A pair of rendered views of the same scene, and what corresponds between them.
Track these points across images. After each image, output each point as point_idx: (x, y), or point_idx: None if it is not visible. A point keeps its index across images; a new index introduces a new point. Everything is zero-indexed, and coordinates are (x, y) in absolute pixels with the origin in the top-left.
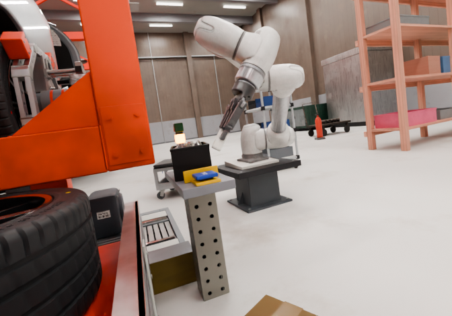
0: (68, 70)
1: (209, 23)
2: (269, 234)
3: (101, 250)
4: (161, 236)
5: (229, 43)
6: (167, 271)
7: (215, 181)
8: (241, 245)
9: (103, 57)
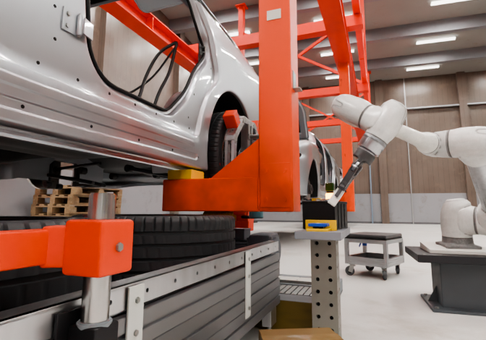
0: None
1: (340, 100)
2: (433, 334)
3: None
4: None
5: (353, 116)
6: (294, 313)
7: (322, 231)
8: (390, 330)
9: (268, 128)
